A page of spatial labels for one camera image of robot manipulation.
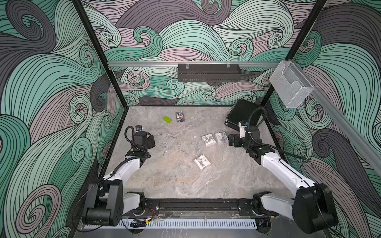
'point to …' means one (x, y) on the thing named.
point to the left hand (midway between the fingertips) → (144, 136)
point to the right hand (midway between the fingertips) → (235, 136)
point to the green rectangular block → (167, 119)
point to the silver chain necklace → (171, 136)
